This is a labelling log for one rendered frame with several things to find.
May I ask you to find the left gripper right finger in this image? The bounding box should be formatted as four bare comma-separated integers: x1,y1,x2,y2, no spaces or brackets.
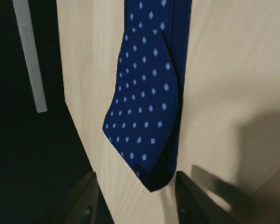
175,170,243,224

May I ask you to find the dark blue necktie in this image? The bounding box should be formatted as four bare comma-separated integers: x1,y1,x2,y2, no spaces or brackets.
102,0,192,193

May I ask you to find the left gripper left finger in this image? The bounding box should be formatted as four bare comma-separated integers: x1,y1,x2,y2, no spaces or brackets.
30,172,99,224

